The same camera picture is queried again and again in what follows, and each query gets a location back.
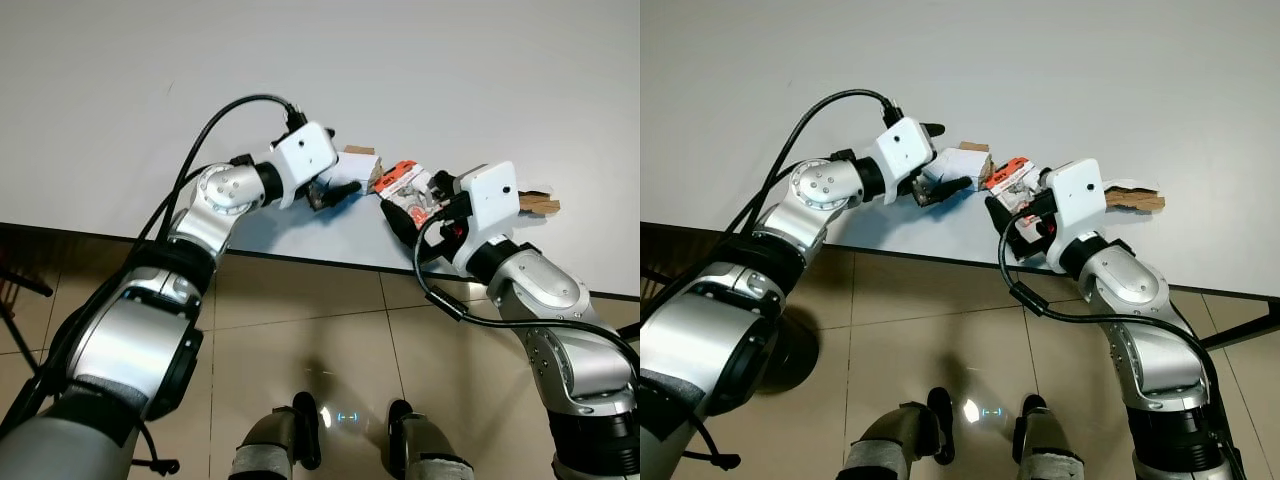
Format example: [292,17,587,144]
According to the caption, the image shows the red printed package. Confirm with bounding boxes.
[985,157,1043,203]
[373,160,438,227]

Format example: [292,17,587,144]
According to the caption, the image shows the robot leg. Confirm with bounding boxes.
[1012,395,1087,480]
[228,393,321,480]
[385,400,476,480]
[838,388,953,480]

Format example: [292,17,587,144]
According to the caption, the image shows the robot left leg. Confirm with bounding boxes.
[228,393,321,480]
[838,388,953,480]

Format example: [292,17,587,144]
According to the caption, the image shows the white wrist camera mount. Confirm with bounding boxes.
[270,122,339,209]
[458,162,521,273]
[1043,158,1106,273]
[875,118,936,206]

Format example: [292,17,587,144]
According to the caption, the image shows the black table leg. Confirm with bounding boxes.
[0,262,53,298]
[1198,298,1280,351]

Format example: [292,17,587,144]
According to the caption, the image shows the small white cardboard box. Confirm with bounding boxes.
[922,142,992,191]
[335,145,387,191]

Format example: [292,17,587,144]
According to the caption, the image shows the torn brown cardboard piece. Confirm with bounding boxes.
[1104,179,1167,214]
[518,185,562,217]

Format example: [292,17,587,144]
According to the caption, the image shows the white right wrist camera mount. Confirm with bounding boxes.
[458,162,521,273]
[1043,158,1106,273]

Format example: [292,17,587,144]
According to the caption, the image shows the black round rubbish bin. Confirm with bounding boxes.
[758,305,823,397]

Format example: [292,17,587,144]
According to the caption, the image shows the robot right leg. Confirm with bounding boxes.
[1012,395,1087,480]
[385,400,476,480]

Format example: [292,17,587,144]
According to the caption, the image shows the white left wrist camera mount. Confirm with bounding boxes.
[875,118,936,206]
[270,122,339,209]

